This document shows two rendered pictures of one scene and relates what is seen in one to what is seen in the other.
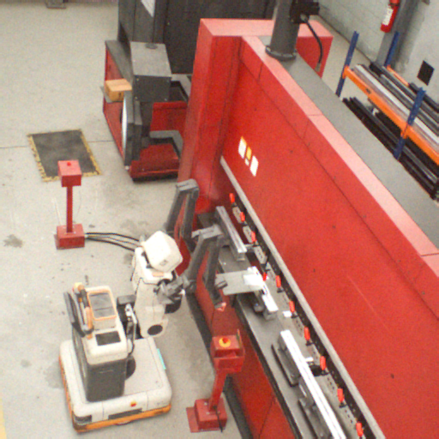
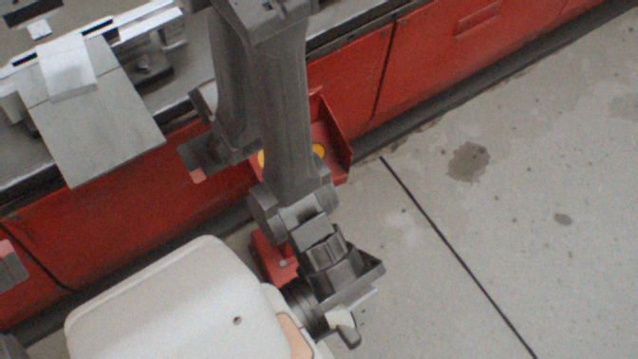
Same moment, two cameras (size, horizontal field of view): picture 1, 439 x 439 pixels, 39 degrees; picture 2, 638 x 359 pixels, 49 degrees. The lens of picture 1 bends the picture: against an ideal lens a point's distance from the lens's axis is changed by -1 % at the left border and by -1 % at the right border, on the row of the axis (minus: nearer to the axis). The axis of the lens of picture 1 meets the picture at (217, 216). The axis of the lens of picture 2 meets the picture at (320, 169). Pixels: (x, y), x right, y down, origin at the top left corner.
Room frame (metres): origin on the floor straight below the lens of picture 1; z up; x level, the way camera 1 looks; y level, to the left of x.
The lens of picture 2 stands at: (2.63, 0.45, 2.11)
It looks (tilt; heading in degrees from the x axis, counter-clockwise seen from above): 65 degrees down; 257
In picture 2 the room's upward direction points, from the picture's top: 7 degrees clockwise
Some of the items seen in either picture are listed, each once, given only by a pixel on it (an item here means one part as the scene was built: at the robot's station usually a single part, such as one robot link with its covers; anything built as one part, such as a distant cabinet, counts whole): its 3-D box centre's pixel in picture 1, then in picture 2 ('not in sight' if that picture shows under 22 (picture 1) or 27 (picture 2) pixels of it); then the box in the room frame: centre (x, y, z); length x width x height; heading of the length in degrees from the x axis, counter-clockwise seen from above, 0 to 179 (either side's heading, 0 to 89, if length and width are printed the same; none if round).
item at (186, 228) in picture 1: (189, 212); not in sight; (3.02, 0.18, 1.40); 0.11 x 0.06 x 0.43; 27
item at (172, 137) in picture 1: (169, 147); not in sight; (4.03, 0.46, 1.17); 0.40 x 0.24 x 0.07; 26
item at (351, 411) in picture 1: (356, 407); not in sight; (1.93, -0.87, 1.26); 0.15 x 0.09 x 0.17; 26
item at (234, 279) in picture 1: (238, 282); (86, 108); (2.92, -0.22, 1.00); 0.26 x 0.18 x 0.01; 116
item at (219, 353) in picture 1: (226, 351); (293, 152); (2.54, -0.23, 0.75); 0.20 x 0.16 x 0.18; 19
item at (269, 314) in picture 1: (261, 292); (89, 58); (2.93, -0.38, 0.92); 0.39 x 0.06 x 0.10; 26
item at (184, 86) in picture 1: (177, 91); not in sight; (4.03, 0.46, 1.66); 0.40 x 0.24 x 0.07; 26
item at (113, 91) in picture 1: (117, 88); not in sight; (5.03, 1.12, 1.04); 0.30 x 0.26 x 0.12; 27
